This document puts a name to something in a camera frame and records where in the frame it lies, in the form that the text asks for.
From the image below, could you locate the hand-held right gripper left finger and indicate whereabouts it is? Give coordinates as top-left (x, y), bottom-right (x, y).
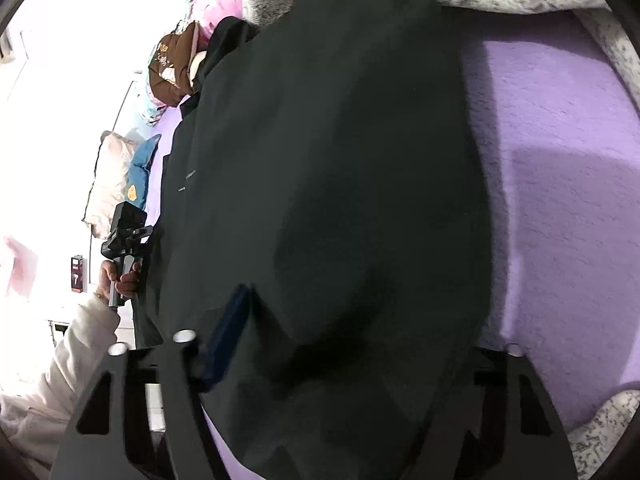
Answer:
top-left (50, 284), bottom-right (252, 480)

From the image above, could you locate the purple bed sheet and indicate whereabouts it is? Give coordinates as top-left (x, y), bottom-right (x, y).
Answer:
top-left (145, 10), bottom-right (640, 480)

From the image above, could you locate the pale pink pillow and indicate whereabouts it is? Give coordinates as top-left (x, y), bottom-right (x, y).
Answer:
top-left (82, 130), bottom-right (151, 239)

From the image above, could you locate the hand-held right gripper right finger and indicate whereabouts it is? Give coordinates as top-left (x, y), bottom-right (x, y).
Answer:
top-left (435, 342), bottom-right (581, 480)

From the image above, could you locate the pink cloth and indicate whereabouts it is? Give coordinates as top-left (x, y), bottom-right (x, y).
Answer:
top-left (4, 236), bottom-right (39, 297)

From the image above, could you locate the person's left hand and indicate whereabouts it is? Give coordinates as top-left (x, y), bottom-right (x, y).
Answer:
top-left (94, 259), bottom-right (142, 302)

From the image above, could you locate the person's left forearm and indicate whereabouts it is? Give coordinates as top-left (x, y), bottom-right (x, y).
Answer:
top-left (0, 292), bottom-right (122, 463)

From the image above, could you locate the black jacket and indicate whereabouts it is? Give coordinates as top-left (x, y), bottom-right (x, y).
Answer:
top-left (132, 0), bottom-right (495, 480)

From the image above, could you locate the blue pillow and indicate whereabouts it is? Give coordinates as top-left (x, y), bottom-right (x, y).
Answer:
top-left (125, 134), bottom-right (163, 212)

